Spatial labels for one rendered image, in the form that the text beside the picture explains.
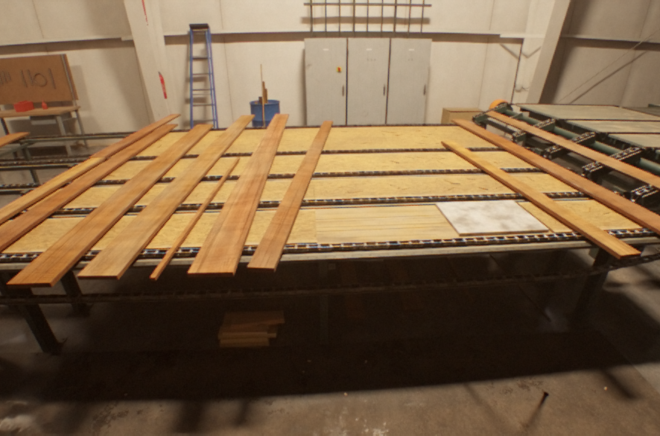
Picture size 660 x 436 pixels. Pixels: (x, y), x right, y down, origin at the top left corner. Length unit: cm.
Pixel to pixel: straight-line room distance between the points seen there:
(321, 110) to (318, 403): 590
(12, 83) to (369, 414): 907
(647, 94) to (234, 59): 965
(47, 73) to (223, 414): 799
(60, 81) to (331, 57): 551
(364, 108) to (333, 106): 63
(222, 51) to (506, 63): 605
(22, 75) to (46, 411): 763
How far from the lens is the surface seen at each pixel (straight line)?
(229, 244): 203
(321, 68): 717
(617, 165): 405
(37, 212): 315
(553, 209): 281
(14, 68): 956
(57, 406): 278
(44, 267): 231
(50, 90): 922
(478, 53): 861
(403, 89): 745
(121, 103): 875
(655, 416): 289
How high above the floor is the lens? 189
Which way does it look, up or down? 27 degrees down
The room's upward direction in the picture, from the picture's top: straight up
